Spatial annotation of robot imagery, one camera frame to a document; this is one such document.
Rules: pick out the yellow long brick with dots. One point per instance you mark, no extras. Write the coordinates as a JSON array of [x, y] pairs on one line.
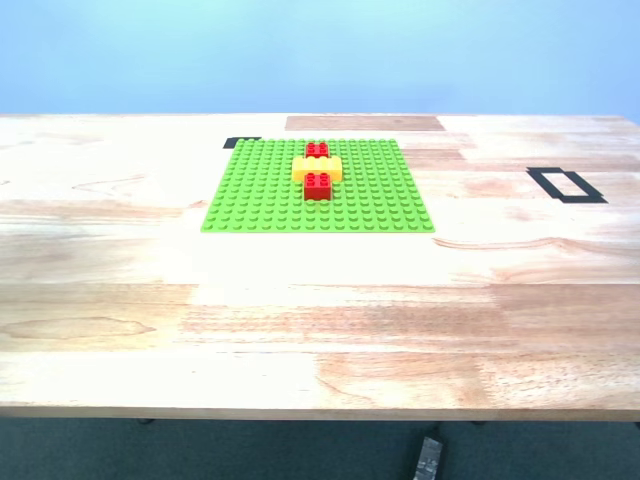
[[315, 165]]

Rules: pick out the red square brick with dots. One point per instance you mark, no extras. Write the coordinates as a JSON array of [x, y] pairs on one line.
[[317, 149], [318, 189]]

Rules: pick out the green studded baseplate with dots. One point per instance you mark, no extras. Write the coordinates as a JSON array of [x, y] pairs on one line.
[[260, 200]]

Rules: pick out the black tape corner marker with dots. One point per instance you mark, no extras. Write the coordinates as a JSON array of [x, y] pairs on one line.
[[231, 143]]

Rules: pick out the black tape rectangle outline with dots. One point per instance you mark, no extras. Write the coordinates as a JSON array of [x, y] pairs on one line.
[[585, 200]]

